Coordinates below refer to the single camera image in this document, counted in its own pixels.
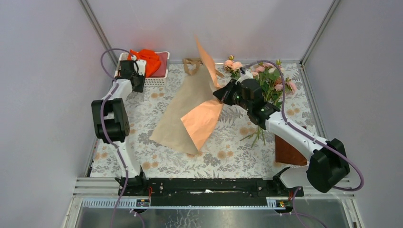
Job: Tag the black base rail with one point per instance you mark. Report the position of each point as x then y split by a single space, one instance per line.
203 192

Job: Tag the pink fake flower bunch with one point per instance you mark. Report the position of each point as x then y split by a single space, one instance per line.
272 84

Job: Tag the brown wooden block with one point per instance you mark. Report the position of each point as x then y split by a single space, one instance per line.
287 154

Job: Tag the orange cloth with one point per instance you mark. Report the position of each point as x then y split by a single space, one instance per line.
153 61

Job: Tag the beige orange wrapping paper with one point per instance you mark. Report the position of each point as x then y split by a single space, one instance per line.
192 115

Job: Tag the floral table cloth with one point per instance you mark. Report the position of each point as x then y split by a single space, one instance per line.
232 150

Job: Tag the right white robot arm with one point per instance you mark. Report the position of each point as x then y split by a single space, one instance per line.
326 166

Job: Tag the dark red cloth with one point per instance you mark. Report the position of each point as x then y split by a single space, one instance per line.
161 71

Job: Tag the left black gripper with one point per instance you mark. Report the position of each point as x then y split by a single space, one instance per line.
141 78

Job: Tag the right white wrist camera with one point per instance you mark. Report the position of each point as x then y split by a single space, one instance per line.
245 74

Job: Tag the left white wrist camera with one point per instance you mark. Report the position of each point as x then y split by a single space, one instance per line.
139 65

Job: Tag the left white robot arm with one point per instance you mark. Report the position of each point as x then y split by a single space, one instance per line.
112 125

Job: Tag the white plastic basket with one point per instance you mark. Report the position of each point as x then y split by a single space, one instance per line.
150 81

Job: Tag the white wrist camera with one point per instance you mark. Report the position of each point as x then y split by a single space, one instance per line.
245 74
139 65

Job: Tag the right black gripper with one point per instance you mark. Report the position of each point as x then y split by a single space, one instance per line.
224 94

